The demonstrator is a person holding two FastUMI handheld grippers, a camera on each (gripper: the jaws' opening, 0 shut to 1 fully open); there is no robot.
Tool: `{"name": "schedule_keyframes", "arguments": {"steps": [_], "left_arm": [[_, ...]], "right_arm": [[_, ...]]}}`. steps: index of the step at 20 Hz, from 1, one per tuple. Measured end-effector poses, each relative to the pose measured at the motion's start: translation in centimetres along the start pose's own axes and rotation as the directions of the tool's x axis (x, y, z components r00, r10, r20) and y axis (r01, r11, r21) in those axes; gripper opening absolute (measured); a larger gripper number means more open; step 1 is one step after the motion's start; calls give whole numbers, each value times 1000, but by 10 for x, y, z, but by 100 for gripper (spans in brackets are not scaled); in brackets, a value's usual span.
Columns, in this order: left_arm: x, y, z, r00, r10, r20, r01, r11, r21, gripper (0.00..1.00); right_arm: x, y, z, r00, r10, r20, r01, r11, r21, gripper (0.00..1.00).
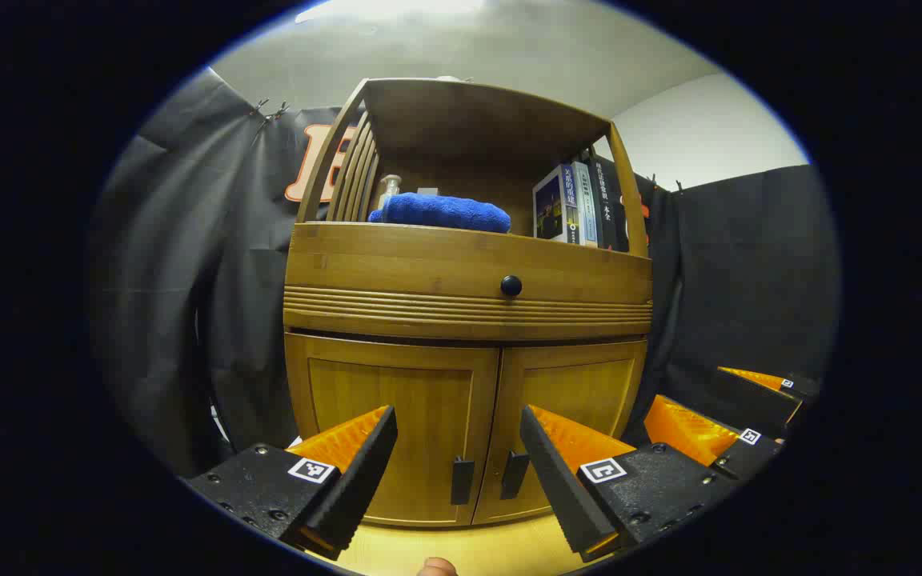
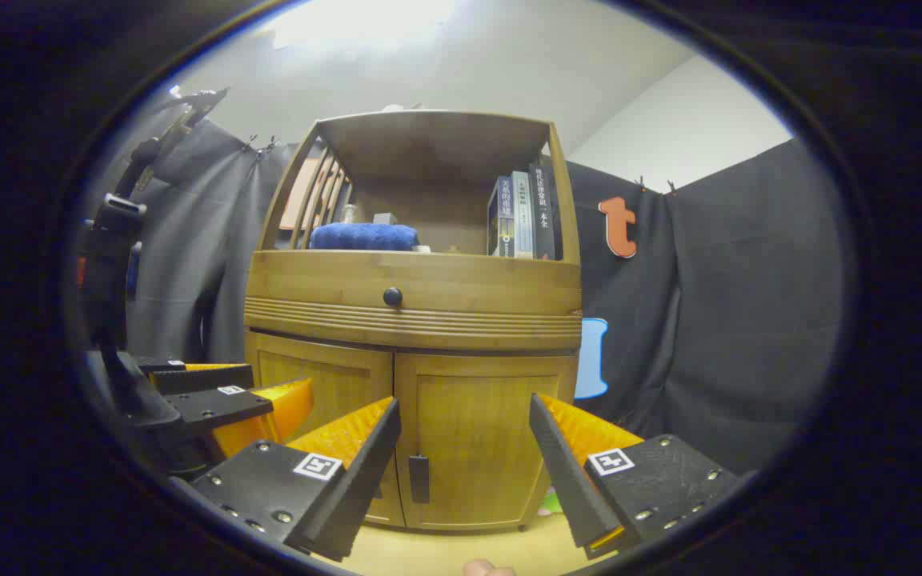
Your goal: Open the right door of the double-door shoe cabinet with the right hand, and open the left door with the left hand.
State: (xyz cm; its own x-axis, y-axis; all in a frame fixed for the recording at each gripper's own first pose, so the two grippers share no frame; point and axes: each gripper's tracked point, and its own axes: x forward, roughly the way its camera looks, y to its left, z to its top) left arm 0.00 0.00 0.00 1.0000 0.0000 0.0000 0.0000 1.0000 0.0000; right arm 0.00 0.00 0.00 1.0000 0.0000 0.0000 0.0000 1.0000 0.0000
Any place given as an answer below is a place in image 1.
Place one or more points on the black drawer knob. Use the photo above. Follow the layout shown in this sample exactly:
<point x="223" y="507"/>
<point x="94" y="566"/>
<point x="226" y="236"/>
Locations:
<point x="511" y="286"/>

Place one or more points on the wooden shoe cabinet door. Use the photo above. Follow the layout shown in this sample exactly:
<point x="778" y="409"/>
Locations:
<point x="421" y="384"/>
<point x="581" y="384"/>

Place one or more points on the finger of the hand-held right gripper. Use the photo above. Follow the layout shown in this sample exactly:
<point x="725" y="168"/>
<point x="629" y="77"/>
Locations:
<point x="749" y="400"/>
<point x="689" y="432"/>

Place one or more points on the wooden double-door shoe cabinet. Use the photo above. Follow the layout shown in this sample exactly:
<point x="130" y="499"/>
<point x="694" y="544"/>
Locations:
<point x="469" y="120"/>

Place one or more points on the white spine book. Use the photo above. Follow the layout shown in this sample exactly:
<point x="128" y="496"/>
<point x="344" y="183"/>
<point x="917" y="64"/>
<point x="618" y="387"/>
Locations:
<point x="549" y="208"/>

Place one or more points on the wooden drawer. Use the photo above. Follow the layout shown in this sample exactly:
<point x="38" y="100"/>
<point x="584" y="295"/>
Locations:
<point x="397" y="264"/>

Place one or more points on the black spine book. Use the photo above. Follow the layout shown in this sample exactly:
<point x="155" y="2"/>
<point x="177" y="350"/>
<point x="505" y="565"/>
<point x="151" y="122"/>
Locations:
<point x="609" y="204"/>

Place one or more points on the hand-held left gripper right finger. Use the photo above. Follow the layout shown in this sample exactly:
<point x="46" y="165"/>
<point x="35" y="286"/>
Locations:
<point x="557" y="480"/>

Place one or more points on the blue towel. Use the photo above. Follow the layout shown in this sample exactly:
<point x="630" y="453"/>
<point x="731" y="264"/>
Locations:
<point x="445" y="213"/>

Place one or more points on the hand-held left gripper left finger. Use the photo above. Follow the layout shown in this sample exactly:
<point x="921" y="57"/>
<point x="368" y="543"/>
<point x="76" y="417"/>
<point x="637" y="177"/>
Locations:
<point x="361" y="472"/>

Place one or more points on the black backdrop cloth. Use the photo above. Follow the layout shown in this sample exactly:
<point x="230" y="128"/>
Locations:
<point x="189" y="240"/>

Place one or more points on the grey spine book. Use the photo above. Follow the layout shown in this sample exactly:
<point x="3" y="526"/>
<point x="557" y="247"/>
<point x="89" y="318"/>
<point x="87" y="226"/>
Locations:
<point x="587" y="204"/>

